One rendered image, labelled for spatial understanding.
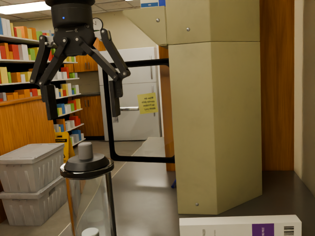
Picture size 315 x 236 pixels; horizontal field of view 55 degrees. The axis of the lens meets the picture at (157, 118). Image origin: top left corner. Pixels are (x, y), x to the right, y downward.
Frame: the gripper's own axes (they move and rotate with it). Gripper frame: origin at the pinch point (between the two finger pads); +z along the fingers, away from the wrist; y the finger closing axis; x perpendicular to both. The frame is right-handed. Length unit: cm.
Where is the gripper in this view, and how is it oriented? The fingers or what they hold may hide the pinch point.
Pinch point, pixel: (83, 112)
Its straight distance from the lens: 62.5
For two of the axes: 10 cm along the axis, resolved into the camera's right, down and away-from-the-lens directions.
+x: -1.7, 1.7, -9.7
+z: 0.8, 9.8, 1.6
